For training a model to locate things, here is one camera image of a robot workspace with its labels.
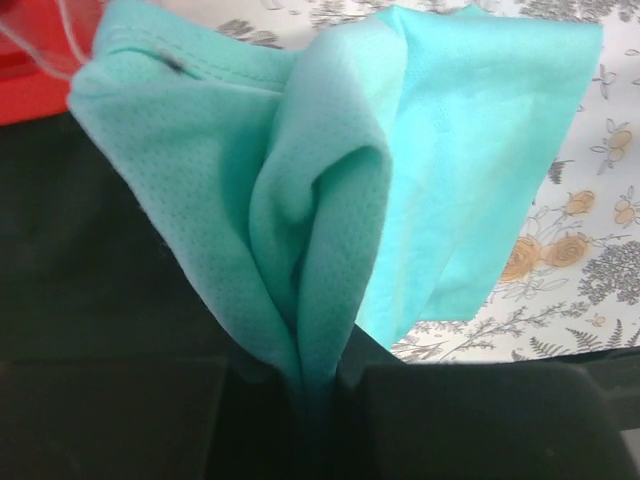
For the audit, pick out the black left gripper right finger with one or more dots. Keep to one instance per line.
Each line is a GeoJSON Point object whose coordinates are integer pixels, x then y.
{"type": "Point", "coordinates": [560, 418]}

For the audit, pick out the red plastic bin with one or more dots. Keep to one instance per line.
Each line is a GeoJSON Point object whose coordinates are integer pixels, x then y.
{"type": "Point", "coordinates": [43, 43]}

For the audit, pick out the floral patterned table mat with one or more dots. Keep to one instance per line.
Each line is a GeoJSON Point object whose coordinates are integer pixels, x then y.
{"type": "Point", "coordinates": [575, 225]}

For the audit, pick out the mint green t-shirt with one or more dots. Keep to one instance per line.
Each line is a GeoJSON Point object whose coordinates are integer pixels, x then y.
{"type": "Point", "coordinates": [186, 115]}

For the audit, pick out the folded black t-shirt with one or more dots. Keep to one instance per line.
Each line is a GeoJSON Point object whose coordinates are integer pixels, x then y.
{"type": "Point", "coordinates": [84, 274]}

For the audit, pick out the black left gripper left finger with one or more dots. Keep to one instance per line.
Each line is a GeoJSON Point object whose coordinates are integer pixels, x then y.
{"type": "Point", "coordinates": [226, 416]}

